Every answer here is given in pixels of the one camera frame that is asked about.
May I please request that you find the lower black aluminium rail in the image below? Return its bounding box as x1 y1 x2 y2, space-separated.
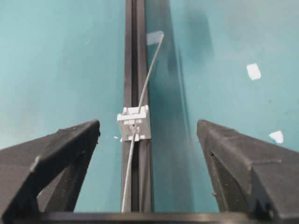
123 0 153 213

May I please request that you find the tape mark by lower rail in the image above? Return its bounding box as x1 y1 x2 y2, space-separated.
146 30 164 45

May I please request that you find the thin steel wire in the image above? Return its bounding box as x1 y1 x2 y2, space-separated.
120 32 165 213

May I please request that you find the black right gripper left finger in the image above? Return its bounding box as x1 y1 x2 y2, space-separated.
0 119 100 224

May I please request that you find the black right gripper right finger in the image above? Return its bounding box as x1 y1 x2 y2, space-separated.
197 119 299 221

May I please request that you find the tape mark centre left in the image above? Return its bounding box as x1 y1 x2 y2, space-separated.
269 130 284 144

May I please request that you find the white metal fitting on rail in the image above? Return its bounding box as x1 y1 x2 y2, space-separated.
117 105 151 141

